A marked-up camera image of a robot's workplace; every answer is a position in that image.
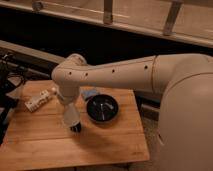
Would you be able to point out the black ceramic cup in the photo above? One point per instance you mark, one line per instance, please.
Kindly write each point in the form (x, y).
(102, 108)

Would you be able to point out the black equipment with cables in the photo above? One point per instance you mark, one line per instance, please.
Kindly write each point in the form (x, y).
(10, 80)

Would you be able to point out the white power strip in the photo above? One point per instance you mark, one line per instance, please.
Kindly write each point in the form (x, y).
(38, 100)

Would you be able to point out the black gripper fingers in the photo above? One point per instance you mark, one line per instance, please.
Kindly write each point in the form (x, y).
(76, 128)

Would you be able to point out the metal ladder frame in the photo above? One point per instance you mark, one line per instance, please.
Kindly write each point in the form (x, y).
(188, 21)

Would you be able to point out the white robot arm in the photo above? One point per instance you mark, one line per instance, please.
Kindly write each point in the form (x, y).
(183, 81)

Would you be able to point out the white conical gripper body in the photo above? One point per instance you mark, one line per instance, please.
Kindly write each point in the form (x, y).
(71, 115)

